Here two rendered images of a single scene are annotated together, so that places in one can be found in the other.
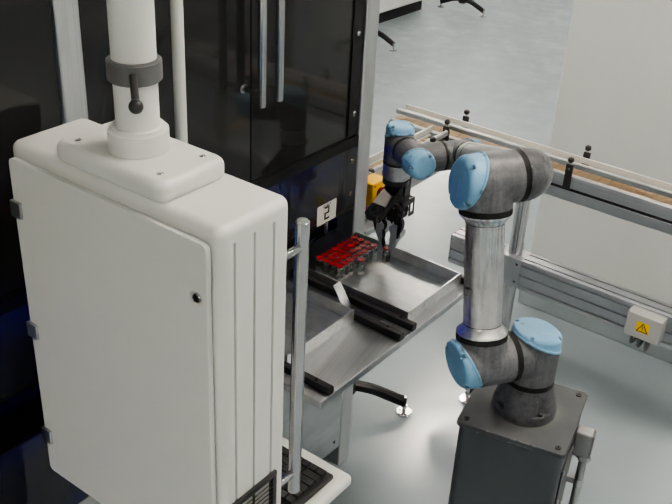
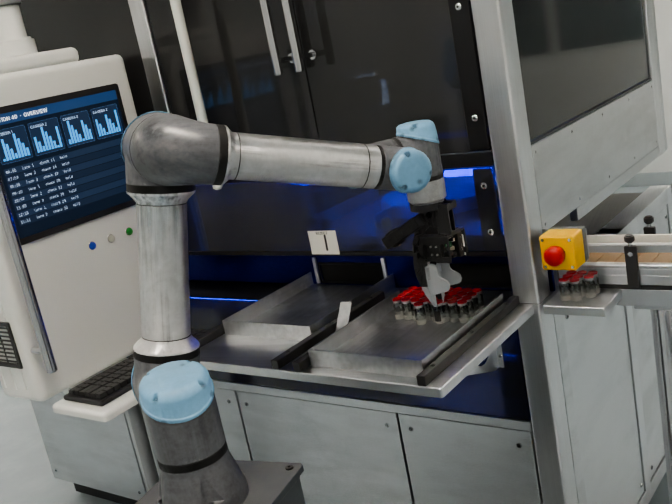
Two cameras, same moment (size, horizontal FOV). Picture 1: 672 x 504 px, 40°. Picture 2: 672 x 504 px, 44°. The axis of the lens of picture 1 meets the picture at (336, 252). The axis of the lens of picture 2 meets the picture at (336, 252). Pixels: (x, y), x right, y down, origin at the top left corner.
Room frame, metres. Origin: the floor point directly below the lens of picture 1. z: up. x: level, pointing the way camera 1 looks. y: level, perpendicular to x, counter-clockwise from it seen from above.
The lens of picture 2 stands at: (2.14, -1.73, 1.50)
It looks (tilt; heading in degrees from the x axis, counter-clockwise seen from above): 14 degrees down; 92
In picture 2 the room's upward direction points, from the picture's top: 11 degrees counter-clockwise
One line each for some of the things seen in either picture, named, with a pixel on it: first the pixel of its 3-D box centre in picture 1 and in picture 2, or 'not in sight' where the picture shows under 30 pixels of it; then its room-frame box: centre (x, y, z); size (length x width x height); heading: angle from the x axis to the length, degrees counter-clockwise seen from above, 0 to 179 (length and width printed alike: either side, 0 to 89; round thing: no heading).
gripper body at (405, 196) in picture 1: (395, 197); (436, 231); (2.27, -0.15, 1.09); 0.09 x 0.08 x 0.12; 144
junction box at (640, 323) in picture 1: (645, 325); not in sight; (2.62, -1.04, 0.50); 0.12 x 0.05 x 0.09; 54
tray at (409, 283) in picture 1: (382, 275); (409, 328); (2.18, -0.13, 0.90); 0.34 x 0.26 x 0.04; 54
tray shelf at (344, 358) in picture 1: (332, 303); (354, 329); (2.07, 0.00, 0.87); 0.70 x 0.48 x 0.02; 144
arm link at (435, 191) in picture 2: (395, 170); (427, 190); (2.26, -0.15, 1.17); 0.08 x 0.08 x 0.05
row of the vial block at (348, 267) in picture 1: (356, 262); (430, 309); (2.23, -0.06, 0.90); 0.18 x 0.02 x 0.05; 144
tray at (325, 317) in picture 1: (269, 311); (311, 303); (1.97, 0.16, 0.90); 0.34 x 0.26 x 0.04; 54
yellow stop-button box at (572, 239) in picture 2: (370, 188); (563, 248); (2.52, -0.09, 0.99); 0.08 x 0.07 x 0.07; 54
